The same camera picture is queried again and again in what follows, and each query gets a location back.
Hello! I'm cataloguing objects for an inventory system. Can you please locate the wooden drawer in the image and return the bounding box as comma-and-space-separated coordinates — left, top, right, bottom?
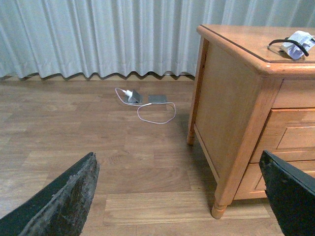
234, 161, 315, 200
250, 109, 315, 163
273, 80, 315, 109

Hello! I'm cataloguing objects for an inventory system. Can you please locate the white wall plug adapter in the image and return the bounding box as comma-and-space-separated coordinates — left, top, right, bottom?
123, 90, 133, 97

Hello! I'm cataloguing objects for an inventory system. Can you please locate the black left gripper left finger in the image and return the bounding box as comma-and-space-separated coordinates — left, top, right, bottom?
0, 152, 100, 236

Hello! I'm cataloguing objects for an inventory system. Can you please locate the closed metal floor socket plate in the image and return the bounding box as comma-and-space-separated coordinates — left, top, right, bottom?
148, 95, 167, 103

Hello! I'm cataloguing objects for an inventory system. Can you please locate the open metal floor socket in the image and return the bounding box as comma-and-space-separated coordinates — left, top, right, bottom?
124, 89, 143, 104

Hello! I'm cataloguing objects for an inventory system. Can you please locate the light grey curtain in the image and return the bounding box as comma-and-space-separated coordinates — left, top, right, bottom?
0, 0, 315, 78

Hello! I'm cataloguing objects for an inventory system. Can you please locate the wooden drawer cabinet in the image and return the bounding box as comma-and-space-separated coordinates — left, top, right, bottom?
187, 25, 315, 219

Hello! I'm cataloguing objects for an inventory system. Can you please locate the white charging cable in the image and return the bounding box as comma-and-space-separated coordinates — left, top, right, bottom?
115, 88, 176, 125

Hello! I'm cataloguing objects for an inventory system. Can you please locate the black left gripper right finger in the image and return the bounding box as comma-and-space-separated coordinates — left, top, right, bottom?
259, 150, 315, 236

